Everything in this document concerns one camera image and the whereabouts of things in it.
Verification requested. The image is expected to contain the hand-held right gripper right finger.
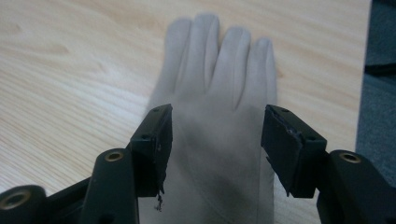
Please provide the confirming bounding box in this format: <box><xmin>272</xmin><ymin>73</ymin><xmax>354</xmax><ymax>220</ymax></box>
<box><xmin>260</xmin><ymin>104</ymin><xmax>329</xmax><ymax>200</ymax></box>

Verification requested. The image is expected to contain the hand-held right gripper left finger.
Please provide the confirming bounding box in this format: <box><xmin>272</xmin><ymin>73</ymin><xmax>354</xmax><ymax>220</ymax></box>
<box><xmin>128</xmin><ymin>103</ymin><xmax>174</xmax><ymax>199</ymax></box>

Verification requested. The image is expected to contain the beige glove with dark button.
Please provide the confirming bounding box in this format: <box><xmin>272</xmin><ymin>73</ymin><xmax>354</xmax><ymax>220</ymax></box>
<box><xmin>137</xmin><ymin>11</ymin><xmax>278</xmax><ymax>224</ymax></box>

